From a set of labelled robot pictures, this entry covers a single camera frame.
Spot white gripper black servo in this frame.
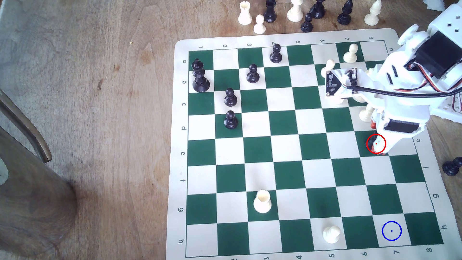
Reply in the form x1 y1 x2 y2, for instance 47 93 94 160
369 104 431 156

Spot white queen chess piece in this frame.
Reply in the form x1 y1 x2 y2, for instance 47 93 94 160
352 68 378 103

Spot green and white chess mat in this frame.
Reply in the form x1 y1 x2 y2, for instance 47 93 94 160
166 28 462 260

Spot tall black chess piece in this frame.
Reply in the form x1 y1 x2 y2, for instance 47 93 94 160
263 0 277 23
310 0 326 19

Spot tall white chess piece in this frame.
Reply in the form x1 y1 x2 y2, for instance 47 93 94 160
287 0 304 22

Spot black king chess piece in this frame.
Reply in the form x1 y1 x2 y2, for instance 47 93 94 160
191 59 211 93

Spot black pawn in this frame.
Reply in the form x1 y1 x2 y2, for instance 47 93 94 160
246 64 260 84
224 110 239 130
443 157 462 177
269 44 283 64
301 13 314 33
224 88 238 107

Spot white bishop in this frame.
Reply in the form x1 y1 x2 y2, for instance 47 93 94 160
364 0 382 26

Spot black bishop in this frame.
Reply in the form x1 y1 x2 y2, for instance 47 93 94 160
337 0 353 26

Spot white rook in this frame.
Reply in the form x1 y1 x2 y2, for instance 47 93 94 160
253 190 272 214
238 1 252 26

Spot white paper scrap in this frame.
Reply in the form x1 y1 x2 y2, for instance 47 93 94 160
423 0 447 12

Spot brown wooden chair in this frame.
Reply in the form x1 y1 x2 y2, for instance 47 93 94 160
0 88 78 258

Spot black camera cable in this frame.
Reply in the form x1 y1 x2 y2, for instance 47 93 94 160
343 81 462 100

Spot black wrist camera board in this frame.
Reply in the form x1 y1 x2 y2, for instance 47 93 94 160
326 68 359 97

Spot red black white servo wires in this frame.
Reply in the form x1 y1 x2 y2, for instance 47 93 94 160
393 61 462 111

